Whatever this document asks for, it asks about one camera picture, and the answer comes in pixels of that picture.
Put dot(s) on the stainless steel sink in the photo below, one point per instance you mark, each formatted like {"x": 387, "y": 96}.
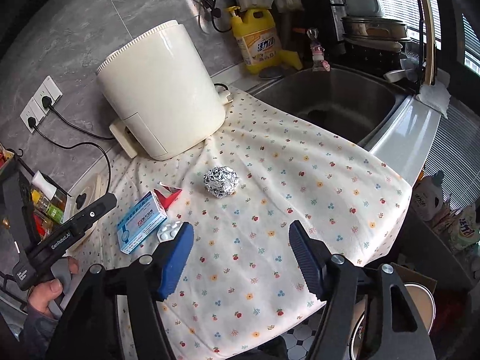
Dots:
{"x": 343, "y": 101}

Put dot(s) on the white panda detergent bottle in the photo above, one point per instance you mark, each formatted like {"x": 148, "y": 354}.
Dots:
{"x": 427, "y": 197}

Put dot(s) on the blue white medicine box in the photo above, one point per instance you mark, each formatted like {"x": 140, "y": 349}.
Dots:
{"x": 139, "y": 222}

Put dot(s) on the white cloth on counter edge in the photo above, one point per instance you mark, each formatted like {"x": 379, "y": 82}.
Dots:
{"x": 435, "y": 97}

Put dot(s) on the black dish rack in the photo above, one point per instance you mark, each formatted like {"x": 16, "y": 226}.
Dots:
{"x": 406, "y": 23}

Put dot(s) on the red paper piece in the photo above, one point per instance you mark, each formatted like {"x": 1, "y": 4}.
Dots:
{"x": 167, "y": 195}

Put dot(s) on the silver foil ball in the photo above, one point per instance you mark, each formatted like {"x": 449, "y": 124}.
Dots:
{"x": 221, "y": 181}

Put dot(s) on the small pink figurine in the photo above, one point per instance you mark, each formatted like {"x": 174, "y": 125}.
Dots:
{"x": 319, "y": 62}

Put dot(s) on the yellow dish soap bottle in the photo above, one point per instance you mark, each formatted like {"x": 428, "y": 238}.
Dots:
{"x": 256, "y": 35}

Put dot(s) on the cream trash bin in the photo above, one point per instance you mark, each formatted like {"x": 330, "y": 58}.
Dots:
{"x": 422, "y": 298}

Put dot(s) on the condiment bottles rack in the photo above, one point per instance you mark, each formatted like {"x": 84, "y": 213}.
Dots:
{"x": 33, "y": 194}

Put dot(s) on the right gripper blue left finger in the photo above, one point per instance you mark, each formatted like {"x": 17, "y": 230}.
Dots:
{"x": 174, "y": 256}

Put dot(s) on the white wall socket panel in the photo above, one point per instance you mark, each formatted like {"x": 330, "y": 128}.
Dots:
{"x": 34, "y": 107}

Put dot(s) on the floral white tablecloth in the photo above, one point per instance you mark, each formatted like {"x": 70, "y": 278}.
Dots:
{"x": 241, "y": 285}

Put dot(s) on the person left hand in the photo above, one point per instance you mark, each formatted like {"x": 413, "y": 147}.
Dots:
{"x": 41, "y": 295}

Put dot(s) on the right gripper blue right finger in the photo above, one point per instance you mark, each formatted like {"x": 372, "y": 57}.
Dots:
{"x": 312, "y": 257}

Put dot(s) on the white pill blister pack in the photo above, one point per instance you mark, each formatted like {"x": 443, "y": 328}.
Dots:
{"x": 168, "y": 231}

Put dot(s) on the cream air fryer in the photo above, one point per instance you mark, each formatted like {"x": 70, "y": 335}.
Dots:
{"x": 162, "y": 93}

